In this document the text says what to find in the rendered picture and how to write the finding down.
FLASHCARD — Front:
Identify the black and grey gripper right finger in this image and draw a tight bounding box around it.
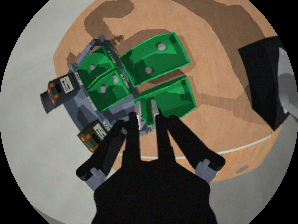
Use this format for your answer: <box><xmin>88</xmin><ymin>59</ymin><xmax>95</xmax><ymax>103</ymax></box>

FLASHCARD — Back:
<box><xmin>151</xmin><ymin>100</ymin><xmax>226</xmax><ymax>195</ymax></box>

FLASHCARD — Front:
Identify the grey shelf rack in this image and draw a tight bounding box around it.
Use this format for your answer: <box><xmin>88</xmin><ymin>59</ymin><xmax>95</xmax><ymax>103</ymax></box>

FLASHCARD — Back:
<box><xmin>63</xmin><ymin>35</ymin><xmax>155</xmax><ymax>136</ymax></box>

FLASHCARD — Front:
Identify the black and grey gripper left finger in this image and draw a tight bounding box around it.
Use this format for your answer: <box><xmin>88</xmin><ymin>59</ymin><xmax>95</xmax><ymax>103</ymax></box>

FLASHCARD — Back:
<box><xmin>76</xmin><ymin>101</ymin><xmax>141</xmax><ymax>198</ymax></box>

